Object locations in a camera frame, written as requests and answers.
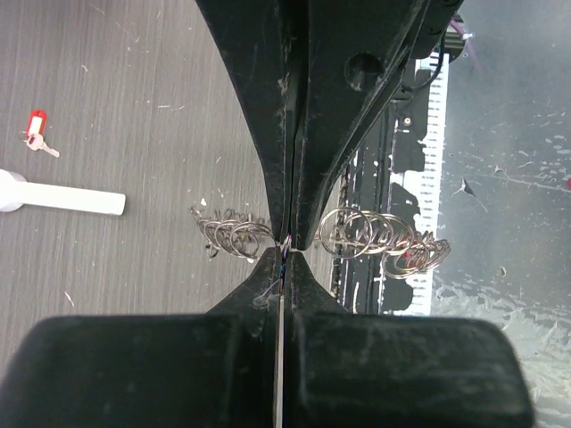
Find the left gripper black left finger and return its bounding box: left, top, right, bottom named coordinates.
left=1, top=250, right=283, bottom=427

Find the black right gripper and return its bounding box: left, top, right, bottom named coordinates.
left=289, top=0, right=464, bottom=250

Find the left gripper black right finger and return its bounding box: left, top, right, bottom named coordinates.
left=284, top=252, right=535, bottom=427

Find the metal disc with keyrings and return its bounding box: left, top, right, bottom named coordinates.
left=189, top=207, right=451, bottom=279

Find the white clothes rack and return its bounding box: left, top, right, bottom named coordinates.
left=1, top=169, right=126, bottom=216

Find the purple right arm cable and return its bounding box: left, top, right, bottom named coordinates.
left=448, top=15, right=481, bottom=68

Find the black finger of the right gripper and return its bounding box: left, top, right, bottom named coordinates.
left=197, top=1, right=298, bottom=243

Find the key with red tag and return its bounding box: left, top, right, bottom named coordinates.
left=25, top=109, right=60, bottom=159

